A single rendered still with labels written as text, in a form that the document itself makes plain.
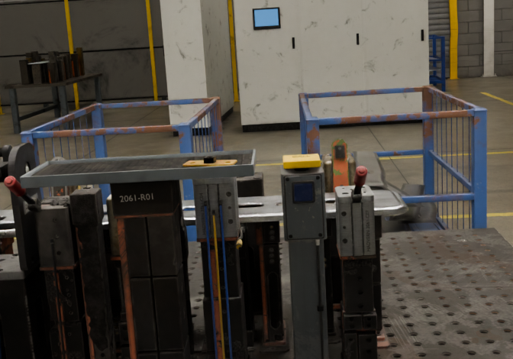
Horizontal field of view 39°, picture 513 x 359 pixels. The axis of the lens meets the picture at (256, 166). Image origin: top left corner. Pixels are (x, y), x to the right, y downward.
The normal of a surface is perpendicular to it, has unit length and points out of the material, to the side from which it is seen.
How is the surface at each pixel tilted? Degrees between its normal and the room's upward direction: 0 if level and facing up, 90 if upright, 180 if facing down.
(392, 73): 90
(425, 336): 0
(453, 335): 0
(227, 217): 90
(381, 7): 90
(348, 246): 90
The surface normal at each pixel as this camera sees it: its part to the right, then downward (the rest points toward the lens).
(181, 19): -0.11, 0.20
